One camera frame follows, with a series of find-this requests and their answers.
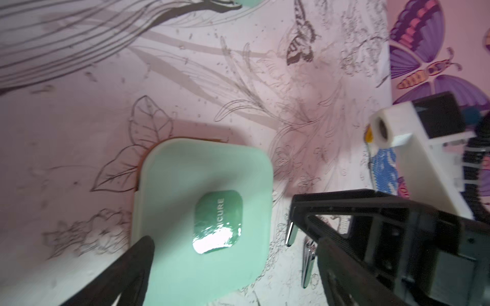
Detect green nail clipper long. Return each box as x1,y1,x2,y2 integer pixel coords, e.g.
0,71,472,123
301,240,316,289

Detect green case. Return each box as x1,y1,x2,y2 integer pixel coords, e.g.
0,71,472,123
131,138,274,305
233,0,263,8

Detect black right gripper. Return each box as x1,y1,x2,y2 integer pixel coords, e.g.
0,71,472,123
289,189,489,305

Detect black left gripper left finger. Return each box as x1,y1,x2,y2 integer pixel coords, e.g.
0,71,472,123
63,236,155,305

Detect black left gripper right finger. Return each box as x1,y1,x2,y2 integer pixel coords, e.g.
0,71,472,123
316,237,406,305

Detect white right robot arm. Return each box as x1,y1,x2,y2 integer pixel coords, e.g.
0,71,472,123
286,92,489,305

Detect green nail tool centre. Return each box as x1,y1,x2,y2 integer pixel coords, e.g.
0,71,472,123
285,221,298,247

